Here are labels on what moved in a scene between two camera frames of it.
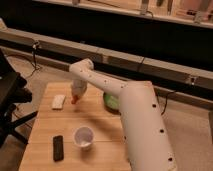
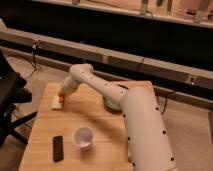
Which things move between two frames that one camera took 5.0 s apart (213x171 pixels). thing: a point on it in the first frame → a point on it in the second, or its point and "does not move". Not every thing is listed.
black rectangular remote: (58, 148) does not move
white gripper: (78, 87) → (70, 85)
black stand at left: (12, 91) does not move
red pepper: (75, 98) → (62, 97)
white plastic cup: (83, 136) does not move
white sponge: (58, 101) does not move
